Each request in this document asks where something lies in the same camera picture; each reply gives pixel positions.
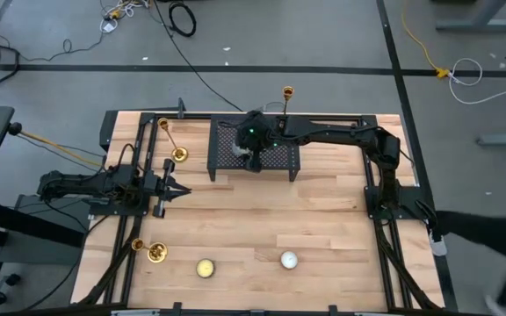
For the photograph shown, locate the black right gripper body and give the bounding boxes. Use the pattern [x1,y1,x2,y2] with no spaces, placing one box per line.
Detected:
[244,147,264,173]

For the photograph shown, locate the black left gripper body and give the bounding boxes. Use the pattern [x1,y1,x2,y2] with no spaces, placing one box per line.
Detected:
[145,158,177,219]

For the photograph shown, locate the tallest brass candlestick holder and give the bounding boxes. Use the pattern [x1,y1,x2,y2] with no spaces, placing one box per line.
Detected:
[156,117,190,164]

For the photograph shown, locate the short brass candlestick holder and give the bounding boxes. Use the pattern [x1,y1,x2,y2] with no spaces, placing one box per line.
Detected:
[130,238,169,264]

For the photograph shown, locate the medium brass candlestick holder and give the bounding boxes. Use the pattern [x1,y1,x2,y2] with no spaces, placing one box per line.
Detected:
[281,85,295,118]

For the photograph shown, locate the red blue patterned candle tin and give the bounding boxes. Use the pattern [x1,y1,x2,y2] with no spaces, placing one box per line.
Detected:
[195,258,216,279]

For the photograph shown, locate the orange leaf patterned candle tin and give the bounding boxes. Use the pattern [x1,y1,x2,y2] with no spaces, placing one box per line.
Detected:
[279,250,300,270]

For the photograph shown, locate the black perforated metal shelf riser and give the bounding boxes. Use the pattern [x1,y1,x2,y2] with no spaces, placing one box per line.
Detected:
[206,114,301,183]

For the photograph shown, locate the yellow pole with black knob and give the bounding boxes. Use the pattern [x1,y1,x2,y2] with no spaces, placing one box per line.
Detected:
[7,121,105,170]

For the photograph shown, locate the grey table foot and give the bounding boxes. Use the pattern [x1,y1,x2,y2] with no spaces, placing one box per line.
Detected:
[475,133,506,147]

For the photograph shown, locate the person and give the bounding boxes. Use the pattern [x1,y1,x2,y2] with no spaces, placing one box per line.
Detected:
[428,183,506,316]

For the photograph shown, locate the grey table base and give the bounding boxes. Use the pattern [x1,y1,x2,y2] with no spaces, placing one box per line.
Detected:
[430,0,506,32]

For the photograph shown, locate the grey cable loop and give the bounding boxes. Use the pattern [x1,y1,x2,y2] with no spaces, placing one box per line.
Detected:
[252,100,287,113]

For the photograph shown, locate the black aluminium table frame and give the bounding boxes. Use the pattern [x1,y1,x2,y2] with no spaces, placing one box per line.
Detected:
[76,111,447,316]

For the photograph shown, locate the long black floor cable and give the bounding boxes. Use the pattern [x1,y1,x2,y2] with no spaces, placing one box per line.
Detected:
[152,0,244,112]

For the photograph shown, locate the black cable beside table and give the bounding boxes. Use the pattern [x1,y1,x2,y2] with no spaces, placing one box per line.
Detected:
[24,214,109,311]

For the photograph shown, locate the coiled black cable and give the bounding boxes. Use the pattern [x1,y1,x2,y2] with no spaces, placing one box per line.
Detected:
[168,1,198,39]

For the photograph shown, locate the thin black floor cable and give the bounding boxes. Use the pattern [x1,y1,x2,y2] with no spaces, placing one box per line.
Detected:
[18,30,105,63]

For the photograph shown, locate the white yellow cable bundle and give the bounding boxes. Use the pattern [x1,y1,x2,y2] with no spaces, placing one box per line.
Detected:
[98,0,151,34]

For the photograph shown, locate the yellow extension cable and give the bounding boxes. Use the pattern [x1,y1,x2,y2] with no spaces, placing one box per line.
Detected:
[400,0,452,81]

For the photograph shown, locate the white floor cable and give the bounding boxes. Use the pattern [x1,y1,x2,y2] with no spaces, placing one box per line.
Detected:
[447,57,506,106]

